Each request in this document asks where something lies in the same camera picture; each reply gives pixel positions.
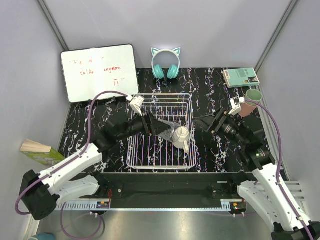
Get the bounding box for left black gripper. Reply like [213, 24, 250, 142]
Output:
[117, 108, 171, 142]

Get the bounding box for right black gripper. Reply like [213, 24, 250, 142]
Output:
[191, 106, 248, 147]

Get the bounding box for clear faceted glass cup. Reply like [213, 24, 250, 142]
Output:
[158, 119, 181, 143]

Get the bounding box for white ceramic mug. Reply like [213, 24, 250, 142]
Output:
[172, 126, 190, 154]

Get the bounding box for pink plastic cup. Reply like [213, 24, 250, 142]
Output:
[238, 102, 258, 118]

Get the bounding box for green plastic cup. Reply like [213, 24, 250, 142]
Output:
[244, 89, 263, 107]

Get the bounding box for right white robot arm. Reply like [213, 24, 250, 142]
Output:
[193, 108, 320, 240]

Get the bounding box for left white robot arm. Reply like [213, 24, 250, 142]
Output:
[17, 111, 171, 221]

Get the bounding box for black marble pattern mat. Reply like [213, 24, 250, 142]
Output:
[56, 67, 268, 174]

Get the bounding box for teal book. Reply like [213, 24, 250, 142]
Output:
[222, 68, 260, 88]

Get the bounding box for teal cat-ear headphones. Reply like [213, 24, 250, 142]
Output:
[150, 47, 181, 80]

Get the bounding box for white dry-erase board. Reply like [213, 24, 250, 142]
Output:
[60, 44, 139, 103]

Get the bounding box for green wooden box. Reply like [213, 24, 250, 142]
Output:
[19, 139, 65, 167]

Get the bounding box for white wire dish rack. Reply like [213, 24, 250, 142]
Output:
[126, 93, 198, 171]

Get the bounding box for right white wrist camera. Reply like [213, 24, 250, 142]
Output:
[228, 97, 245, 116]

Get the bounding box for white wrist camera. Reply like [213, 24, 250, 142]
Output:
[228, 97, 245, 116]
[129, 95, 145, 116]

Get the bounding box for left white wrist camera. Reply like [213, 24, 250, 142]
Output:
[129, 95, 145, 116]

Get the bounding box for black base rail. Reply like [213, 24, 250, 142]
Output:
[79, 172, 258, 210]

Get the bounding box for white slotted cable duct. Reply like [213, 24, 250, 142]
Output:
[56, 200, 111, 211]

